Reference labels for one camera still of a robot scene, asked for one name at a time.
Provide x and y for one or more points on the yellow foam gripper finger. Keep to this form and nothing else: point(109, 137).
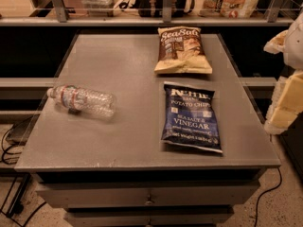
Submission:
point(276, 44)
point(287, 104)

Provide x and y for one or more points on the brown sea salt chip bag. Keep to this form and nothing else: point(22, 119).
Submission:
point(181, 51)

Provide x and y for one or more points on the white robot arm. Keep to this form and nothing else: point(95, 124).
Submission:
point(293, 55)

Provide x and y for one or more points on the colourful snack bag on shelf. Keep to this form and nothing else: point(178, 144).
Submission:
point(228, 8)

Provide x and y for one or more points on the blue kettle chip bag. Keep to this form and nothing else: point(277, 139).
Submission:
point(190, 120)

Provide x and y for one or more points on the black bag on shelf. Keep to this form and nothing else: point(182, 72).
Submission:
point(154, 8)

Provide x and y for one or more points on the grey cabinet with drawers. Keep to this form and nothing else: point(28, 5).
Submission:
point(119, 172)

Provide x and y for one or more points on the clear plastic water bottle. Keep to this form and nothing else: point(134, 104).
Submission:
point(78, 99)

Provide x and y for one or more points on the metal shelf rail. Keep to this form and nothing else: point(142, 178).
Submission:
point(72, 13)

